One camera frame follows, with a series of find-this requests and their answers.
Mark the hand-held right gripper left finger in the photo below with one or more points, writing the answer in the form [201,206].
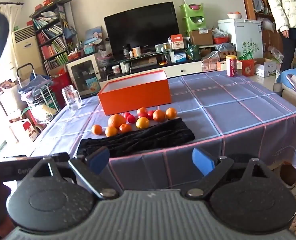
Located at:
[100,161]

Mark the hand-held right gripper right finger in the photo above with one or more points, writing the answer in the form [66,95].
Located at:
[203,161]

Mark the red tomato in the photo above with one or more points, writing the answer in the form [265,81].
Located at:
[150,115]
[131,119]
[127,114]
[144,116]

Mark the yellowish orange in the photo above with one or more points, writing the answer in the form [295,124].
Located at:
[142,123]

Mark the orange cardboard box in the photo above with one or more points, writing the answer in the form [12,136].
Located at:
[138,97]

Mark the small orange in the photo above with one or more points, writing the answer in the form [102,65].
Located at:
[125,128]
[111,131]
[96,129]

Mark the large orange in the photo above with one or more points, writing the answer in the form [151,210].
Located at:
[117,120]

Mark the black knitted cloth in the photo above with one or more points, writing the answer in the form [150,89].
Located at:
[138,137]

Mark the blue checked tablecloth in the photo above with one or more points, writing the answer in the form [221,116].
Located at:
[237,110]

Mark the reddish orange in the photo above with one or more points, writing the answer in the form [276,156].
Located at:
[159,116]
[142,110]

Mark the glass mug jar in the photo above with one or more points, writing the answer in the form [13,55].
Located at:
[71,97]

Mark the red storage bin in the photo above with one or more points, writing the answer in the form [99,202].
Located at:
[60,83]

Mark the white glass-door cabinet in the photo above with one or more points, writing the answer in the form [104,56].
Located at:
[83,75]

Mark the white television stand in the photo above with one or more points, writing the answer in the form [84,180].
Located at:
[183,68]

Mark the red gift box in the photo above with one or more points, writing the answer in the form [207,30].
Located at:
[247,68]

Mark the black folding trolley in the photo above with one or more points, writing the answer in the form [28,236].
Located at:
[25,67]

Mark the blue and white box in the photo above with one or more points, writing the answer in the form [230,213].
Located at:
[180,57]

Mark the white cardboard box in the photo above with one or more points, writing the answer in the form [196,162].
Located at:
[266,67]

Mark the sofa with blue cover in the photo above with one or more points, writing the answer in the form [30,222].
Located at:
[290,85]

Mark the white standing air conditioner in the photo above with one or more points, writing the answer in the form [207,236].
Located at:
[27,52]

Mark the orange and white carton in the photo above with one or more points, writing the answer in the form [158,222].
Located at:
[176,42]

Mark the brown cardboard box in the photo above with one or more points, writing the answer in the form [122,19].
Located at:
[201,37]

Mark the white chest freezer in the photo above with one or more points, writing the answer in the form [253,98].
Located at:
[240,37]

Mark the black bookshelf with books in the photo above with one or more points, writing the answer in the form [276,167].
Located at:
[52,40]

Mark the black flat television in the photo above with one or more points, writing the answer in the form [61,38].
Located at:
[140,30]

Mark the green plastic storage rack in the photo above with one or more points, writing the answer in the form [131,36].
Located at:
[191,20]

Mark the white bowl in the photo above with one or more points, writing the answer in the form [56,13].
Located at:
[234,15]

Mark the wooden display cabinet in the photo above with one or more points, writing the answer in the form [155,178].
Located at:
[250,2]

